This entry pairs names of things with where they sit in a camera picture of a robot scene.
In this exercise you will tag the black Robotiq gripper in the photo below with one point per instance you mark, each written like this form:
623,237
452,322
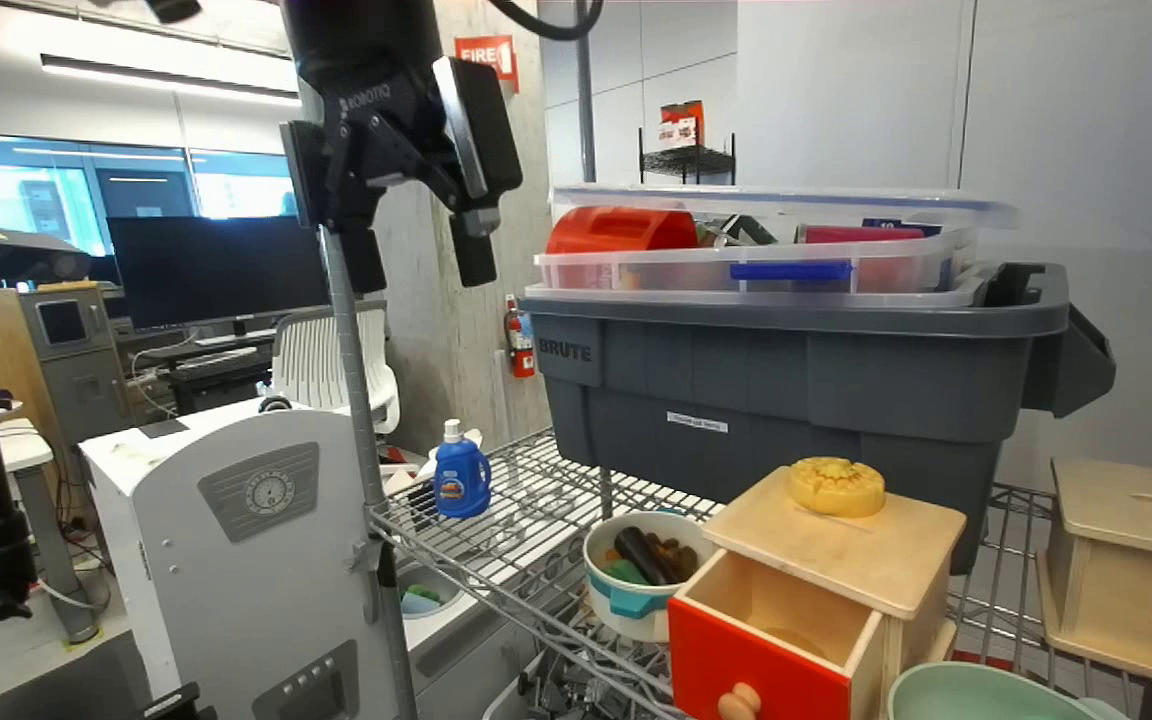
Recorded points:
360,45

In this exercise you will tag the black toy bottle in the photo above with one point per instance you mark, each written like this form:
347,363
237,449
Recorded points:
640,554

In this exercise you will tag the light wooden drawer cabinet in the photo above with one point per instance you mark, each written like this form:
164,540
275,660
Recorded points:
856,546

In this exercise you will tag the red fronted wooden drawer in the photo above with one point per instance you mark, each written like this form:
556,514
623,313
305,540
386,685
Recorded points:
738,660

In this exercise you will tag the red fire sign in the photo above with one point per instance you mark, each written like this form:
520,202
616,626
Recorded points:
490,53

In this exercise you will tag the black computer monitor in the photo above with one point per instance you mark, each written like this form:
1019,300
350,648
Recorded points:
216,274

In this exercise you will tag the red fire extinguisher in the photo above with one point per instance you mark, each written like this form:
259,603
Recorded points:
520,344

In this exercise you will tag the white office chair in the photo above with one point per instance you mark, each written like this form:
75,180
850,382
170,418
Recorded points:
317,367

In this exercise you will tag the orange red plastic item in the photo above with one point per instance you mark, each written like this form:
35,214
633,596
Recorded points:
616,230

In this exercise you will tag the small red white sign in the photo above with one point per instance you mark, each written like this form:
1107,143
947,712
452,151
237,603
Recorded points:
681,126

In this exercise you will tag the small black background shelf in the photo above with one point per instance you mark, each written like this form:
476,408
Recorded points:
689,162

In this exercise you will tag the clear plastic container blue latch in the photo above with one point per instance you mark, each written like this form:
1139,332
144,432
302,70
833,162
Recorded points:
681,270

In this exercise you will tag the blue detergent bottle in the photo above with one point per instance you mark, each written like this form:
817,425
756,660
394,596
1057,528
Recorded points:
462,480

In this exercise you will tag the beige lab machine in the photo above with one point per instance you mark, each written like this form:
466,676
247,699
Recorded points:
63,363

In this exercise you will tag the grey Brute storage tote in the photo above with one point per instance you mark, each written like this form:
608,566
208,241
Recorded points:
763,387

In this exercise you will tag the white machine cabinet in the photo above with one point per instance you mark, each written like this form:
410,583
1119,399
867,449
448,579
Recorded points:
243,575

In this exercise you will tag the green toy food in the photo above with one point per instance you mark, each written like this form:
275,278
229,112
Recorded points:
616,569

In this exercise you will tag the brown toy food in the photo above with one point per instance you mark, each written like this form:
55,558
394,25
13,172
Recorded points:
685,554

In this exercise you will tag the yellow toy donut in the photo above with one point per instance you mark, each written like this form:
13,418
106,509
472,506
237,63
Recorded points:
838,487

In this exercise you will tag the pale green bowl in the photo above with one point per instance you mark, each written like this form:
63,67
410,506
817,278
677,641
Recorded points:
989,695

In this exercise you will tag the light wooden box slotted lid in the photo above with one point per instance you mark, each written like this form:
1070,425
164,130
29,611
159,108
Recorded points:
1139,586

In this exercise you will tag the bright wall display screen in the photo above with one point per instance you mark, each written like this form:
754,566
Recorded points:
17,193

